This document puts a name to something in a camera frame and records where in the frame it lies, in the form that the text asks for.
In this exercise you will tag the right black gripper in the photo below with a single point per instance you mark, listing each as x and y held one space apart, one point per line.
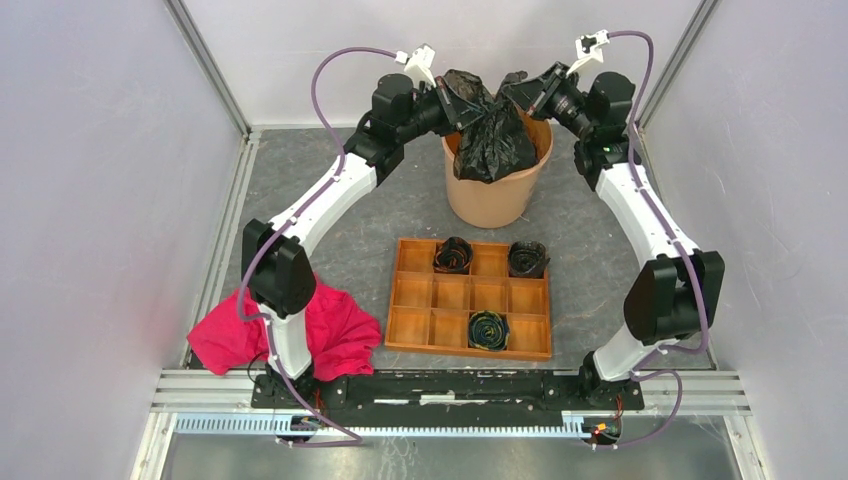
534 95

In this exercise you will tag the rolled black bag, top right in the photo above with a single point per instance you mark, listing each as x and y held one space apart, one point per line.
527 259

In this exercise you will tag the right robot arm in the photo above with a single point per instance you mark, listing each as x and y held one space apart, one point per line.
676 292

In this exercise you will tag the red cloth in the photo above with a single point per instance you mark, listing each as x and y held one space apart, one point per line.
340 336

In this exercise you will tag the orange trash bin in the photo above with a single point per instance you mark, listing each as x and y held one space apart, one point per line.
502 202

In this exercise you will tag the orange wooden divider tray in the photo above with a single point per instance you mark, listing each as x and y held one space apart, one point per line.
430 311

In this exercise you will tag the rolled black bag, bottom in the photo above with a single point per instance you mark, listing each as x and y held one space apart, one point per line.
488 330

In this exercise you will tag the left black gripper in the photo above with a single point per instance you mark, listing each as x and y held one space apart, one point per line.
456 111

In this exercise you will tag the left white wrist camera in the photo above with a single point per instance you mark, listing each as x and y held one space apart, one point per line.
417 65

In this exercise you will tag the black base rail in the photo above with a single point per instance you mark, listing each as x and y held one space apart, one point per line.
465 398

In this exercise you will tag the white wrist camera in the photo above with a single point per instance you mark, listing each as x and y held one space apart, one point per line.
589 50
417 65

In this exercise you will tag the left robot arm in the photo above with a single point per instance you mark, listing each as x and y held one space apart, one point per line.
276 269

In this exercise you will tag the rolled black bag, top middle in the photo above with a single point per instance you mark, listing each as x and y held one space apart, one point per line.
453 256

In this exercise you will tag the black trash bag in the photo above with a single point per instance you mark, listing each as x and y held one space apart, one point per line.
497 144

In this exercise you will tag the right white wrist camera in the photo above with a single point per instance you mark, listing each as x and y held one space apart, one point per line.
589 50

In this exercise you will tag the rolled black bag, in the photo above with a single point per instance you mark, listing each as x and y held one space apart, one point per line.
488 330
527 259
453 256

